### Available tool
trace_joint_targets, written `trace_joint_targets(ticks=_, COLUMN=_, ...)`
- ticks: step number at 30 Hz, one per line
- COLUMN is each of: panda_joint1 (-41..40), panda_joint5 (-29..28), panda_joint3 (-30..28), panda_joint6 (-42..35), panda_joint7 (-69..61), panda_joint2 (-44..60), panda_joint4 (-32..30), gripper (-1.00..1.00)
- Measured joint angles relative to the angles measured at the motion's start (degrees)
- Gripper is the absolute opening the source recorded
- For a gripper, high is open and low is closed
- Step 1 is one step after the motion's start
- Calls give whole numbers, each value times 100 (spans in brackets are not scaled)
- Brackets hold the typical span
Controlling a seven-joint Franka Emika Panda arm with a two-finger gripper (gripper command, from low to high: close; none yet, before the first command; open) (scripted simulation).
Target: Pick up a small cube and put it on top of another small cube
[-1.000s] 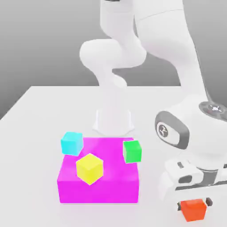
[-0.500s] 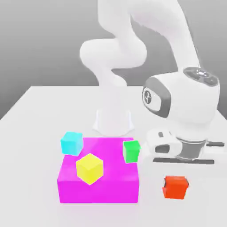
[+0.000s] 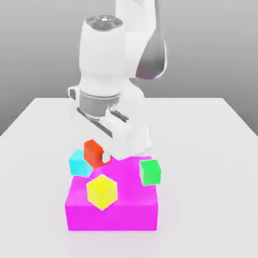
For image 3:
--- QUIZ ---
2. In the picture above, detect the large magenta box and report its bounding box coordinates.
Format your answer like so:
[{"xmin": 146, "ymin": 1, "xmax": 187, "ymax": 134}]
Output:
[{"xmin": 64, "ymin": 156, "xmax": 159, "ymax": 232}]

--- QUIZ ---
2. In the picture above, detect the small cyan cube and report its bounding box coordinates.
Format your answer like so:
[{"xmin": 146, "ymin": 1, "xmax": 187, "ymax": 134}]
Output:
[{"xmin": 69, "ymin": 149, "xmax": 94, "ymax": 178}]

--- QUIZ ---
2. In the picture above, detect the small green cube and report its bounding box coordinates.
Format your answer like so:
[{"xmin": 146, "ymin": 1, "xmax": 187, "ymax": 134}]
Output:
[{"xmin": 139, "ymin": 159, "xmax": 162, "ymax": 186}]

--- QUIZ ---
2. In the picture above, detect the small yellow cube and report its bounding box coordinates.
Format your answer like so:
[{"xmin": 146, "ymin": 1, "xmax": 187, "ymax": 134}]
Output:
[{"xmin": 86, "ymin": 174, "xmax": 118, "ymax": 212}]

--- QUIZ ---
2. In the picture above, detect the small red cube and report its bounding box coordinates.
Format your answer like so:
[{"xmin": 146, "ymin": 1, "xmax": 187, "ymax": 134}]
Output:
[{"xmin": 83, "ymin": 139, "xmax": 112, "ymax": 169}]

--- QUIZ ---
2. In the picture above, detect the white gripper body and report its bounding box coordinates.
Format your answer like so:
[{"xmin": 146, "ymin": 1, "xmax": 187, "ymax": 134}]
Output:
[{"xmin": 69, "ymin": 105, "xmax": 133, "ymax": 159}]

